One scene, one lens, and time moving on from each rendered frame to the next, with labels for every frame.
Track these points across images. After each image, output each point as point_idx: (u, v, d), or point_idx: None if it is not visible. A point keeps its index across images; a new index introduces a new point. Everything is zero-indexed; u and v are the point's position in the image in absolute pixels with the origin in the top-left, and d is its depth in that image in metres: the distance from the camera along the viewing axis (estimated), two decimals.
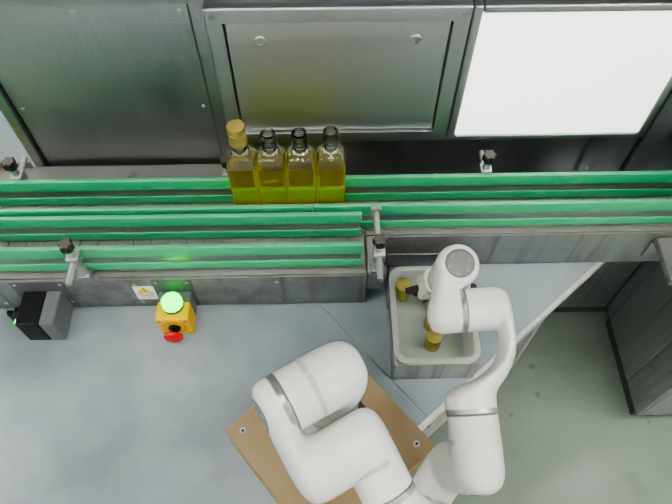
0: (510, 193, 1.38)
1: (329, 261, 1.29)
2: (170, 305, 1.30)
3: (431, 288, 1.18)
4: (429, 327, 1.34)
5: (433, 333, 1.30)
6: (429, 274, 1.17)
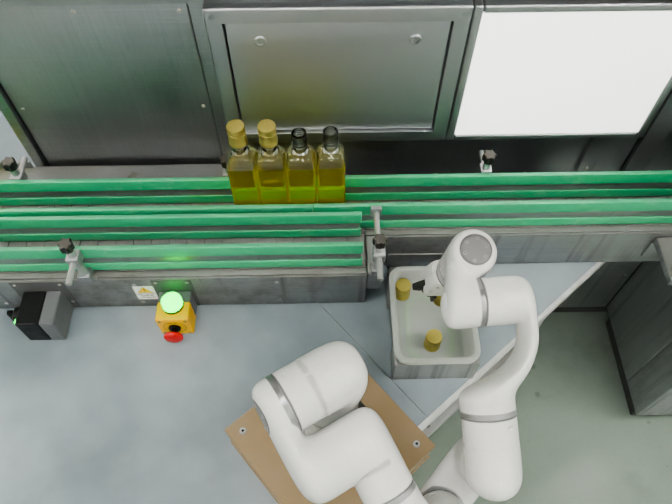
0: (510, 193, 1.38)
1: (329, 261, 1.29)
2: (170, 305, 1.30)
3: (440, 281, 1.08)
4: (438, 301, 1.24)
5: (433, 333, 1.30)
6: (439, 265, 1.06)
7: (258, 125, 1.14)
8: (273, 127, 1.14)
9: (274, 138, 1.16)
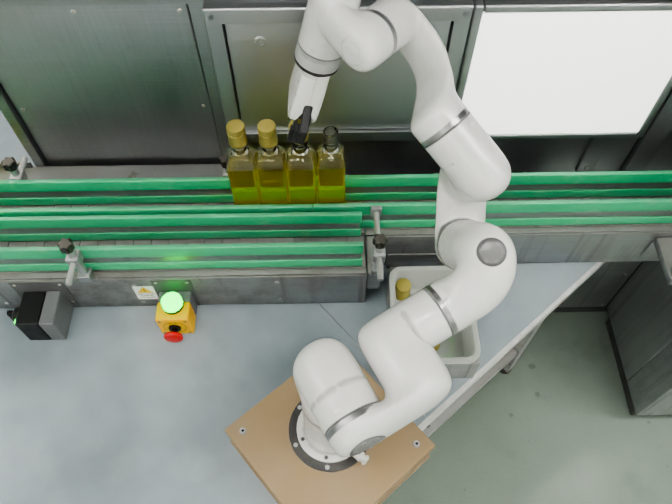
0: (510, 193, 1.38)
1: (329, 261, 1.29)
2: (170, 305, 1.30)
3: (328, 73, 0.99)
4: (306, 136, 1.15)
5: None
6: (318, 60, 0.96)
7: (258, 125, 1.14)
8: (273, 127, 1.14)
9: (274, 138, 1.16)
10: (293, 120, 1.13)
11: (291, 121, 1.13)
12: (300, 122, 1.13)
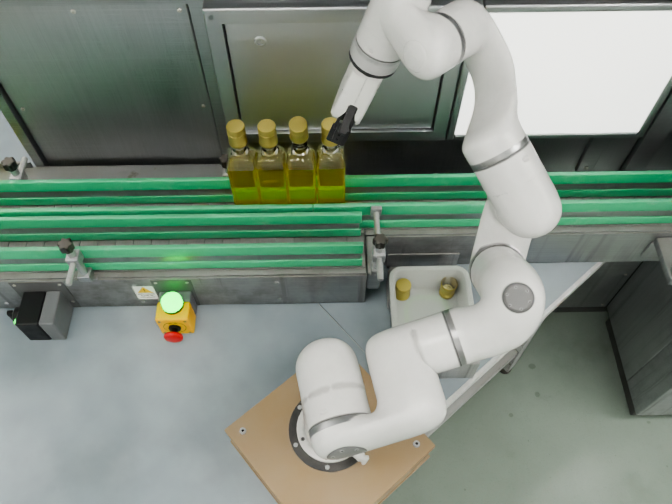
0: None
1: (329, 261, 1.29)
2: (170, 305, 1.30)
3: (380, 75, 0.91)
4: (306, 135, 1.15)
5: (327, 124, 1.14)
6: (372, 58, 0.88)
7: (258, 125, 1.14)
8: (273, 127, 1.14)
9: (274, 138, 1.16)
10: (293, 118, 1.13)
11: (291, 119, 1.13)
12: (300, 120, 1.13)
